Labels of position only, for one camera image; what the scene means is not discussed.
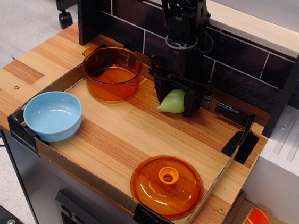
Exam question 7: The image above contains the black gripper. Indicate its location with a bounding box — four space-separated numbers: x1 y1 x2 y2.
149 36 212 118

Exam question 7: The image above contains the green toy pear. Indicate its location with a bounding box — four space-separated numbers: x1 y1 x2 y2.
157 89 185 114

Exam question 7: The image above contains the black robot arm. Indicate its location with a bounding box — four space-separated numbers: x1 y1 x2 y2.
138 0 213 117

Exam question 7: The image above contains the light blue bowl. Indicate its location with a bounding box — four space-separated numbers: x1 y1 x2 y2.
23 91 82 143

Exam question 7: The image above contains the orange transparent pot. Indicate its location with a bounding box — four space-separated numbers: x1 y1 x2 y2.
82 46 145 102

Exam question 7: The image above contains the orange transparent pot lid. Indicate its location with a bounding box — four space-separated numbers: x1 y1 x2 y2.
130 155 204 221

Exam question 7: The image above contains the light wooden shelf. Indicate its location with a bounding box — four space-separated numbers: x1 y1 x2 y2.
206 0 299 59

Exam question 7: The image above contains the black chair caster wheel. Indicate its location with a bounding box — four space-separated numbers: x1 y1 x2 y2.
56 0 77 29

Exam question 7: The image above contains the cardboard fence with black tape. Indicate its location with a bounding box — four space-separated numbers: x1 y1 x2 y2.
0 34 268 224

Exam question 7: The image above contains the white toy sink drainer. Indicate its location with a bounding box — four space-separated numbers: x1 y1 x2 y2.
243 106 299 224

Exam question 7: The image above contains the toy oven control panel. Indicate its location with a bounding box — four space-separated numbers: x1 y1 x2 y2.
52 189 120 224

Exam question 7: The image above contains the black vertical post left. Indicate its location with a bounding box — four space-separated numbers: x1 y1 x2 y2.
77 0 109 45

